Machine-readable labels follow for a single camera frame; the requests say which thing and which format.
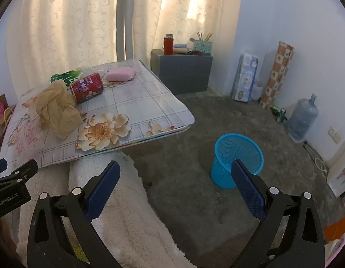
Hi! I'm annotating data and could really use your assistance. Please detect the brown paper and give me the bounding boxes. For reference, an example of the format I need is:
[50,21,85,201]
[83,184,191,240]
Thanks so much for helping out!
[34,80,83,140]

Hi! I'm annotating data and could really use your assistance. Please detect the green plastic bottle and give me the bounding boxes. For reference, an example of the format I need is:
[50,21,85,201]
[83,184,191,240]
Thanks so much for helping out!
[49,67,96,87]

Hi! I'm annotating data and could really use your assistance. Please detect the red drink can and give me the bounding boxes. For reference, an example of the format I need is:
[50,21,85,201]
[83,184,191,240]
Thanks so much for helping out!
[70,73,103,104]

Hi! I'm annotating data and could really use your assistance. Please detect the pink mesh sponge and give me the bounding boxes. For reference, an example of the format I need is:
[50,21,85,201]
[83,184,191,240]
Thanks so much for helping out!
[105,67,137,82]

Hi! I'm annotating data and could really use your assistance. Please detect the blue mesh trash basket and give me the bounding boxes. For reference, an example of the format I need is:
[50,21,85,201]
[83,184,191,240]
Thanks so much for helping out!
[211,134,264,189]

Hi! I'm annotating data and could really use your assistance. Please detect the cardboard box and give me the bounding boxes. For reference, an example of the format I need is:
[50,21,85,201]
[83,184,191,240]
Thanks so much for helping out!
[0,94,16,149]

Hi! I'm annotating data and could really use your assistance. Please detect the green glass bottles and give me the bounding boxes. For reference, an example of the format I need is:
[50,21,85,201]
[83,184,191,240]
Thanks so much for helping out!
[270,105,287,124]

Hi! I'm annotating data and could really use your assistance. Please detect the large water jug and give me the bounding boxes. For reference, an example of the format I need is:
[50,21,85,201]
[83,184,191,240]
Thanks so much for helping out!
[286,94,319,143]

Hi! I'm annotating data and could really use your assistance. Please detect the floral tablecloth table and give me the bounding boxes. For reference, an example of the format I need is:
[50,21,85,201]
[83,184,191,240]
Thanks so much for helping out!
[0,59,196,178]

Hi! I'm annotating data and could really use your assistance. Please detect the tissue paper pack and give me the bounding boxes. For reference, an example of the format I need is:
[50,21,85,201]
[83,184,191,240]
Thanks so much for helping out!
[231,50,259,103]

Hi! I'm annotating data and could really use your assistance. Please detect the cream patterned curtain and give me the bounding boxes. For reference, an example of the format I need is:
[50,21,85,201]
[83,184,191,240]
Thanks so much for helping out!
[5,0,241,95]

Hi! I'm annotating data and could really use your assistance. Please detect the patterned paper roll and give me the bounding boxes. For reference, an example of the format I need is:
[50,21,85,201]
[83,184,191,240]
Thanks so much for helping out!
[260,41,294,109]

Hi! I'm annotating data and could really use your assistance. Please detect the grey cabinet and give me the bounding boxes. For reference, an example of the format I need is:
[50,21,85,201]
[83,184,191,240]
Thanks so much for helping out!
[150,49,213,95]

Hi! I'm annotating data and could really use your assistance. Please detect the teal chopstick holder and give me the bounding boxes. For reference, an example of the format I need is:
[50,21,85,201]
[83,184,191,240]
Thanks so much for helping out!
[193,32,212,54]

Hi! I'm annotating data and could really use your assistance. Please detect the red thermos bottle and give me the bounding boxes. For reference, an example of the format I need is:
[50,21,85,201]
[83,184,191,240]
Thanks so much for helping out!
[163,34,174,55]

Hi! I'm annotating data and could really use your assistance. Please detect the wall power socket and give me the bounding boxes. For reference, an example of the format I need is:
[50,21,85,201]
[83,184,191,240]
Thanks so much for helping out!
[328,126,341,144]

